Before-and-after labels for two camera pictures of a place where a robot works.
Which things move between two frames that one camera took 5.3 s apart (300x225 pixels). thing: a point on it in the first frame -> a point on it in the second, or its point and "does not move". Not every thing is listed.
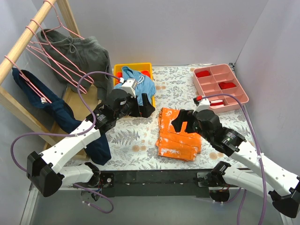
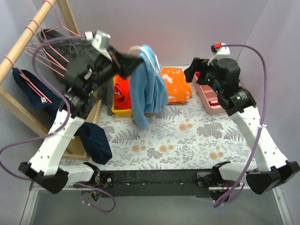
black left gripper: x=137 y=106 -> x=115 y=59
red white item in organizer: x=216 y=102 does not move
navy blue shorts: x=36 y=93 does not move
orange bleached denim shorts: x=172 y=144 -> x=179 y=92
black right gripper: x=190 y=120 -> x=201 y=69
